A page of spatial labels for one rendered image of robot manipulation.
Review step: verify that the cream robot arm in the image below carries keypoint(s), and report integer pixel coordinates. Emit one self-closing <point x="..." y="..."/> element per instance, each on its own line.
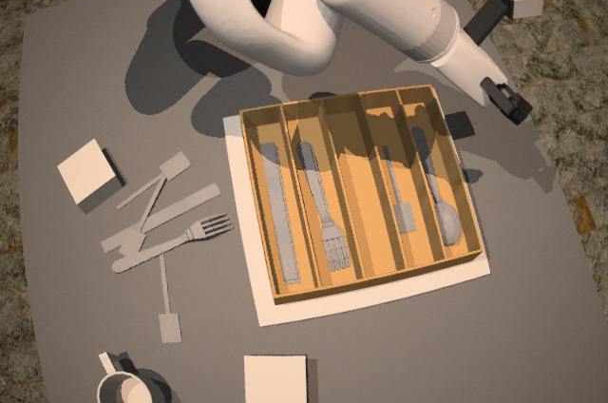
<point x="306" y="32"/>

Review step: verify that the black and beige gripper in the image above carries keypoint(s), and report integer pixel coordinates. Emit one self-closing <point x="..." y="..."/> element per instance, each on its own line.
<point x="468" y="67"/>

